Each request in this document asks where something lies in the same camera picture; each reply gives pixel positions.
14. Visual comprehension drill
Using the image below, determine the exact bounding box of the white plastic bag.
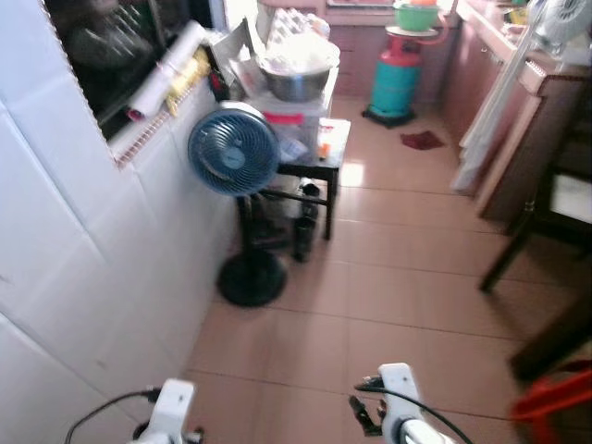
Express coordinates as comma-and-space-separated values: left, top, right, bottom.
262, 8, 336, 77

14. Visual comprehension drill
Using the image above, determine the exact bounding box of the red plastic stool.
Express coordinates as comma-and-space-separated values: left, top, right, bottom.
508, 364, 592, 444

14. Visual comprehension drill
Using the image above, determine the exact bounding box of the white leaning board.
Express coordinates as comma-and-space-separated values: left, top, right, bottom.
450, 26, 549, 196

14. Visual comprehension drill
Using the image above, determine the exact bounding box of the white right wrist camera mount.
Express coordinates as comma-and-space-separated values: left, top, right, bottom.
376, 362, 427, 437

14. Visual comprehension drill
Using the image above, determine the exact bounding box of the white box red label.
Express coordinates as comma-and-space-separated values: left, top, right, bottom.
258, 92, 331, 169

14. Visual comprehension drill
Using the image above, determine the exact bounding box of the white fan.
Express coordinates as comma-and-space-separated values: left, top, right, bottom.
530, 0, 592, 54

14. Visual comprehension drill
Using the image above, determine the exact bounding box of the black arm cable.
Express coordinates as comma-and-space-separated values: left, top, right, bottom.
64, 388, 164, 444
355, 377, 475, 444

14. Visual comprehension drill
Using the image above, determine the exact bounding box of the black side table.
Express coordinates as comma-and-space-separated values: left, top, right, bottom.
235, 117, 353, 262

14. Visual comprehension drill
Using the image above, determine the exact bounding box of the red floor cloth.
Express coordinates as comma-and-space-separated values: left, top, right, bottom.
399, 129, 446, 152

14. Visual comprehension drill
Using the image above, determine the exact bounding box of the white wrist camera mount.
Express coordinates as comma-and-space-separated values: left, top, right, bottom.
376, 362, 427, 437
137, 378, 198, 444

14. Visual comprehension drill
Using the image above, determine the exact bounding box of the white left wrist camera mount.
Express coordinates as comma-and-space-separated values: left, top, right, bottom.
137, 378, 198, 444

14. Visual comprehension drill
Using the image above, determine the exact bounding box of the green basin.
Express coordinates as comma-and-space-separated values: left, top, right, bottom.
392, 0, 444, 34

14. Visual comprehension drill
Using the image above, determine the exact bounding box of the teal and red gas cylinder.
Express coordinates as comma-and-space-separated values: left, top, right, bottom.
362, 25, 442, 130

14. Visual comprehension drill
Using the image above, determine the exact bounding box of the yellow bundle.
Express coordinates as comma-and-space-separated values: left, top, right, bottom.
164, 50, 213, 117

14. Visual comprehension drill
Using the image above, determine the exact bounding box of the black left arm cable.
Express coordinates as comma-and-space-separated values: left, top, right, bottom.
64, 388, 164, 444

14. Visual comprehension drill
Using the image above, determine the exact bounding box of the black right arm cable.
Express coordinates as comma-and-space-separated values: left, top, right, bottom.
355, 377, 475, 444

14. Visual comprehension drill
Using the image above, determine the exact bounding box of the white paper roll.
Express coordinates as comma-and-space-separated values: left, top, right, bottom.
127, 19, 207, 122

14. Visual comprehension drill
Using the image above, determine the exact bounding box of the blue standing fan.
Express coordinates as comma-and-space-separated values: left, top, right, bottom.
187, 101, 289, 309

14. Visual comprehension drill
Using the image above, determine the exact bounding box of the large steel bowl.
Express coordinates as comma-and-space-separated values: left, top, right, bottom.
258, 57, 340, 104

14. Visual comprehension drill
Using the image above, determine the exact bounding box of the dark-framed wooden table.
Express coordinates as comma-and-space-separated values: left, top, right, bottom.
478, 83, 592, 382

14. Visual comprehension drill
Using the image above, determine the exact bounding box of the brown wooden cabinet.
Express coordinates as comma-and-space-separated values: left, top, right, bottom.
440, 0, 592, 224

